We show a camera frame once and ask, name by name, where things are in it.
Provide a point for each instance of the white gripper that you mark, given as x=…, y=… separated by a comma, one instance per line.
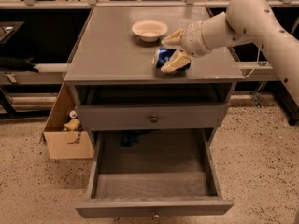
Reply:
x=192, y=38

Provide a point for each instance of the blue pepsi can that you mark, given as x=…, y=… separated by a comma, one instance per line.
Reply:
x=162, y=55

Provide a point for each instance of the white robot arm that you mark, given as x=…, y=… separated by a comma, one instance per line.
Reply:
x=243, y=21

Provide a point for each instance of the grey drawer cabinet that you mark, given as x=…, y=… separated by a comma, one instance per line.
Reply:
x=112, y=66

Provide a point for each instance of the round brass drawer knob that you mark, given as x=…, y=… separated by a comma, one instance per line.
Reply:
x=153, y=119

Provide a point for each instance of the closed grey top drawer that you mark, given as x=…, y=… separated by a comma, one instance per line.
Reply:
x=137, y=117

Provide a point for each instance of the open grey middle drawer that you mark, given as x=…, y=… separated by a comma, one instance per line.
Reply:
x=166, y=173

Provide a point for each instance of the blue object under cabinet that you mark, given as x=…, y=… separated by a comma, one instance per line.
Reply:
x=128, y=139

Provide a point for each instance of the yellow object in box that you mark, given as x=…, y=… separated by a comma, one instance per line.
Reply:
x=72, y=125

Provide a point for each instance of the open cardboard box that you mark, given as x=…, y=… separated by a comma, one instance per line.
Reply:
x=61, y=143

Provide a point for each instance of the grey metal rail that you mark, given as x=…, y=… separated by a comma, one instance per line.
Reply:
x=50, y=74

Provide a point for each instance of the black cloth on rail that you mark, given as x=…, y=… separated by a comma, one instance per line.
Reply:
x=17, y=64

